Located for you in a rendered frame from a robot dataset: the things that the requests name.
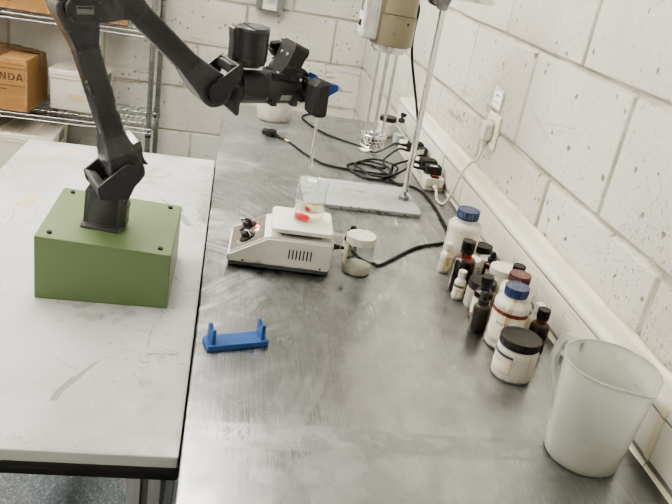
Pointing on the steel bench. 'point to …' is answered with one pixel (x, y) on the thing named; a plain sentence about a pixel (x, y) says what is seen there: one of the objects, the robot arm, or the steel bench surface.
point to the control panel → (250, 231)
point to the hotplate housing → (285, 252)
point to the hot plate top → (281, 217)
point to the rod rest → (235, 339)
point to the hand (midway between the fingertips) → (321, 87)
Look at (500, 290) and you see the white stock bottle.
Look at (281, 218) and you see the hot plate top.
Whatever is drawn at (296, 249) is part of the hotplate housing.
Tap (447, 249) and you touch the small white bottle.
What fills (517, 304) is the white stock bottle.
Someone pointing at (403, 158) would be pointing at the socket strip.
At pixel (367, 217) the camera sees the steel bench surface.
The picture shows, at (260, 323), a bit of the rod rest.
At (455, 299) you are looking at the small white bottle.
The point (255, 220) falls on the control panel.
